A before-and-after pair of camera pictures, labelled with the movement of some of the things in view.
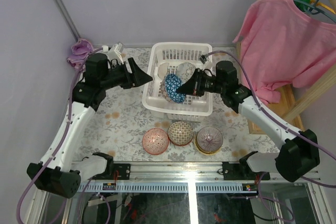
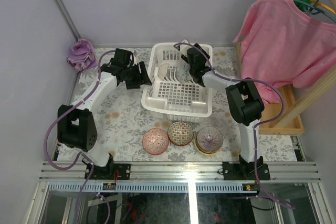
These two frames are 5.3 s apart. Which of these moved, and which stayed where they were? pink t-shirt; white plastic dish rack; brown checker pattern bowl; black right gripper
Moved: black right gripper
Stayed: pink t-shirt; brown checker pattern bowl; white plastic dish rack
